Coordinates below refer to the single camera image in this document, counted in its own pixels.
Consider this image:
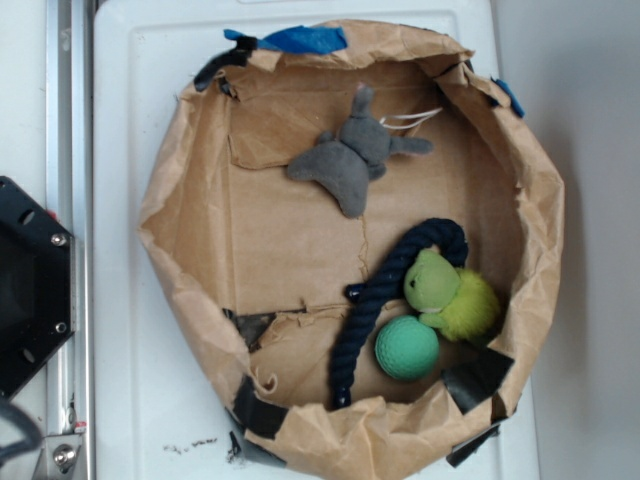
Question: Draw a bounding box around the gray plush bunny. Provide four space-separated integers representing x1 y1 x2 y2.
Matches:
287 84 434 218

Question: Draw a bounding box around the brown paper bag bin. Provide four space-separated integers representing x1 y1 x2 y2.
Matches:
139 20 564 479

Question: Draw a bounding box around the teal rubber ball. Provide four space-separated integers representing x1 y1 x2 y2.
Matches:
374 315 440 382

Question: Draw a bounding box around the green plush turtle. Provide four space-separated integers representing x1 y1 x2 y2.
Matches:
403 249 500 342

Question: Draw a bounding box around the white plastic tray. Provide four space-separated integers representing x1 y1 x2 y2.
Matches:
91 0 543 480

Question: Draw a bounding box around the navy blue rope toy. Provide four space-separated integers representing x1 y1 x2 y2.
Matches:
329 218 469 409

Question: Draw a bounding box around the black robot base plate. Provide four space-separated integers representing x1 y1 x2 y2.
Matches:
0 176 73 400

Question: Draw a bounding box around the aluminium rail frame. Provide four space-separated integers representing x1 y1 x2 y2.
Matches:
45 1 100 479

